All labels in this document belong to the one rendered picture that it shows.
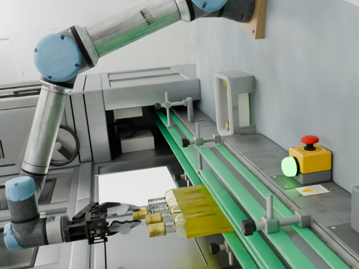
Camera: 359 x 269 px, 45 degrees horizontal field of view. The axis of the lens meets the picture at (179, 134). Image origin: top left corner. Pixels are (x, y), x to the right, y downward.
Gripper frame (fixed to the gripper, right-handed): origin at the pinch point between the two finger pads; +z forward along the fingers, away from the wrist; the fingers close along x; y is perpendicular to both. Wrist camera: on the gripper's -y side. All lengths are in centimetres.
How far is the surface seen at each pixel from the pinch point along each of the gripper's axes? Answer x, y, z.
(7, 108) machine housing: 20, -98, -51
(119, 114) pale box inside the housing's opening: 9, -108, 2
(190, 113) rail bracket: 12, -76, 33
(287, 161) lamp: 20.4, 29.9, 33.7
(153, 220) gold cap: 0.7, 7.4, 4.3
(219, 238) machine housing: -15.8, -7.0, 26.1
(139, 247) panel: -12.4, -3.1, 0.0
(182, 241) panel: -12.4, -2.6, 13.4
